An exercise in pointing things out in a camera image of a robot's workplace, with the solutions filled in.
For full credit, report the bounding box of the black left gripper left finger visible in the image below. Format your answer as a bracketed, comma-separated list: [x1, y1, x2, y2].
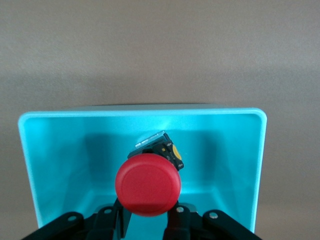
[86, 198, 132, 240]

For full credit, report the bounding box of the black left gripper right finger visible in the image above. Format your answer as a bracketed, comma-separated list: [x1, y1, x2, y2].
[161, 202, 201, 240]

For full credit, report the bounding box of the red push button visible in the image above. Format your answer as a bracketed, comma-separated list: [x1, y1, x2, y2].
[114, 130, 185, 217]

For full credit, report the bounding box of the blue plastic bin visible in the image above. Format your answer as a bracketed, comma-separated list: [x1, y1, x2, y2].
[17, 107, 268, 236]

